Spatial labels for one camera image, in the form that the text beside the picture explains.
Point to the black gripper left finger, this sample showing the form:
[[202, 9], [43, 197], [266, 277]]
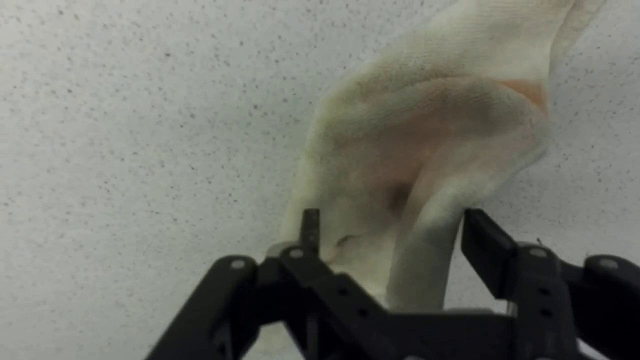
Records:
[[281, 300]]

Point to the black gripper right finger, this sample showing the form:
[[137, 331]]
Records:
[[547, 300]]

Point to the stained cream towel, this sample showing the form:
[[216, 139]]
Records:
[[427, 132]]

